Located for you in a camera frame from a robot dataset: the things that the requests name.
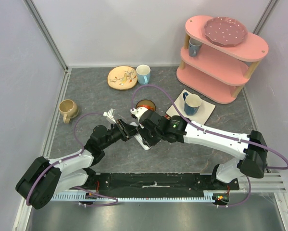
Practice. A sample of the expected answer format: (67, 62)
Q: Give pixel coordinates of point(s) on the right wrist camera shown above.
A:
(137, 113)

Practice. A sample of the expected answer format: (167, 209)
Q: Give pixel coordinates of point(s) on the mauve polka dot plate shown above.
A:
(225, 31)

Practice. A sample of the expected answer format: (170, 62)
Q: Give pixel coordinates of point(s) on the pink three-tier shelf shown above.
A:
(218, 73)

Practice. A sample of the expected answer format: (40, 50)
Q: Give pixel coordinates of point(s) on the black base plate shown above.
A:
(155, 185)

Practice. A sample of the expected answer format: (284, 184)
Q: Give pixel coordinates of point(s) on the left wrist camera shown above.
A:
(110, 116)

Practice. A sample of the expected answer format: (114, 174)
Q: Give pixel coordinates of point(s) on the brown patterned bowl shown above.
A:
(145, 101)

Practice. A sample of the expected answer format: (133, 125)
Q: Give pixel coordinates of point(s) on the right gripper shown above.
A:
(146, 135)

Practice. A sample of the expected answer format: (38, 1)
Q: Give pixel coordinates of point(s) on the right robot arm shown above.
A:
(249, 158)

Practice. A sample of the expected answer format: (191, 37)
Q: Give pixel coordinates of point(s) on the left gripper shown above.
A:
(127, 131)

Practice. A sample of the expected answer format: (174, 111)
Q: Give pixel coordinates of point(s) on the dark blue mug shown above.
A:
(192, 102)

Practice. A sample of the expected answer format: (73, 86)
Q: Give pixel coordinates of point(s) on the white remote control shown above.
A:
(141, 141)

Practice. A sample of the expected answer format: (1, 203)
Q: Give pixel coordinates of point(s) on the beige ceramic mug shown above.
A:
(68, 109)

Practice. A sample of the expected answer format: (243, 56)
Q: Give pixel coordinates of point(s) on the orange cup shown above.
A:
(148, 107)

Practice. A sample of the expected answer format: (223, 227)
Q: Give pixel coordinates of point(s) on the light blue mug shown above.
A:
(143, 74)

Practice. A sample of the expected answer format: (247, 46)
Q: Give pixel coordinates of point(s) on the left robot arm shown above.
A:
(46, 178)

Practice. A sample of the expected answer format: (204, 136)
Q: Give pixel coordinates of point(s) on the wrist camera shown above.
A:
(110, 116)
(137, 113)

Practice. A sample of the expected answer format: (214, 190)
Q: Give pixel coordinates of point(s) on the blue mug on shelf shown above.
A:
(194, 47)

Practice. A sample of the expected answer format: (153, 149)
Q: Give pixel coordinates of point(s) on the yellow floral plate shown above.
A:
(122, 78)

